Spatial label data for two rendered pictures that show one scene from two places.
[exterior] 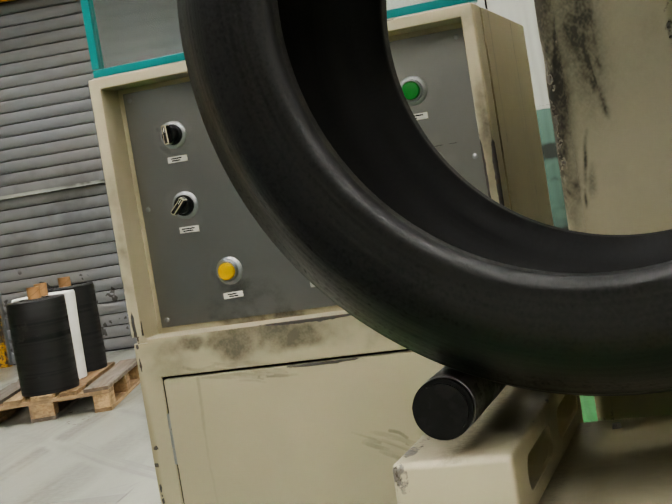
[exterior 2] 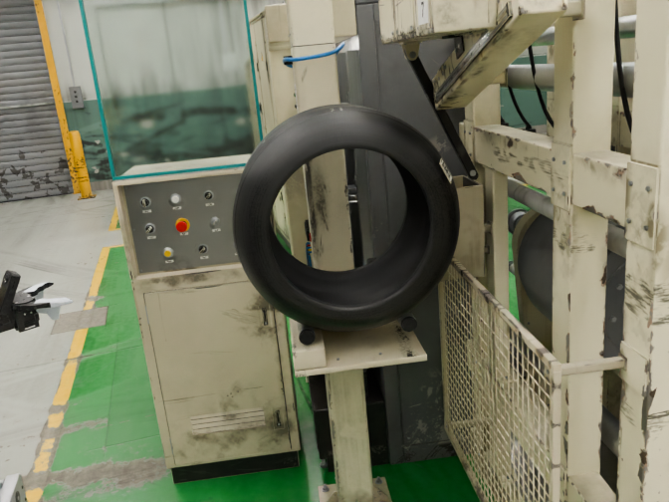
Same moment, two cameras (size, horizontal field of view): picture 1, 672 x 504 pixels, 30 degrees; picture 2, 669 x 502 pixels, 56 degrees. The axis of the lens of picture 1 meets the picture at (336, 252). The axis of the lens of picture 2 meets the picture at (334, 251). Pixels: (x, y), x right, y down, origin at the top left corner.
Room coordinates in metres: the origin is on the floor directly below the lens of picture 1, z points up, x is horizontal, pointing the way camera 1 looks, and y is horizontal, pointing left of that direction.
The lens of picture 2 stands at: (-0.61, 0.46, 1.60)
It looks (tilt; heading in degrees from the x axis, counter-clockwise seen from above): 16 degrees down; 337
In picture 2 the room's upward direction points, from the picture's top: 5 degrees counter-clockwise
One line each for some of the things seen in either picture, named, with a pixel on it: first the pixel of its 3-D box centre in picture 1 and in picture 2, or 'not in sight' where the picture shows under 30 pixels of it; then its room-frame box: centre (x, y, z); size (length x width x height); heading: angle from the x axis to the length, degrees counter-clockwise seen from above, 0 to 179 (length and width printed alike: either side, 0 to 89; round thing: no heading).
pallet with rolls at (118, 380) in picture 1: (56, 342); not in sight; (7.76, 1.80, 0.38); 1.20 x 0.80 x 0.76; 179
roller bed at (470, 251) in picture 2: not in sight; (452, 226); (1.09, -0.67, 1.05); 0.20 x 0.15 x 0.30; 162
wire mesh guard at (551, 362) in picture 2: not in sight; (485, 406); (0.68, -0.49, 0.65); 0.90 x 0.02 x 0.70; 162
